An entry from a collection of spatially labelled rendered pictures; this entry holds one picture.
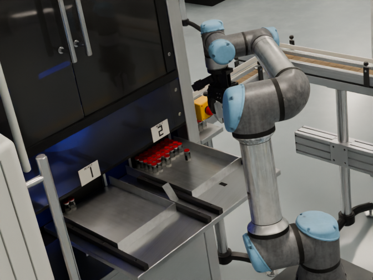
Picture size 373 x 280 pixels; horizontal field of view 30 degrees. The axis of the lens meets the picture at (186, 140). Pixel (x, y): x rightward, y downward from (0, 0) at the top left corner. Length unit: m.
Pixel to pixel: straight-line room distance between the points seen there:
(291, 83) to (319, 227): 0.41
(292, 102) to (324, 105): 3.10
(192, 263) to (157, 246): 0.74
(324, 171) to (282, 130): 0.60
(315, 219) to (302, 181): 2.08
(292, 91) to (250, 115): 0.13
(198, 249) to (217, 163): 0.50
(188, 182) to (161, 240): 0.34
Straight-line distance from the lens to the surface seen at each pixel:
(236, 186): 2.42
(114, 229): 2.31
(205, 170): 2.53
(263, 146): 1.83
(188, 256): 2.89
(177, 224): 2.27
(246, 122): 1.79
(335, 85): 3.13
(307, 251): 1.96
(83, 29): 2.17
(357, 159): 3.27
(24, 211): 1.54
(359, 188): 3.98
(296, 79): 1.84
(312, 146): 3.39
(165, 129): 2.57
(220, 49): 2.12
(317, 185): 4.01
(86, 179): 2.37
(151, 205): 2.39
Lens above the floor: 2.17
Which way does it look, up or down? 28 degrees down
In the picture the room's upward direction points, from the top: 9 degrees counter-clockwise
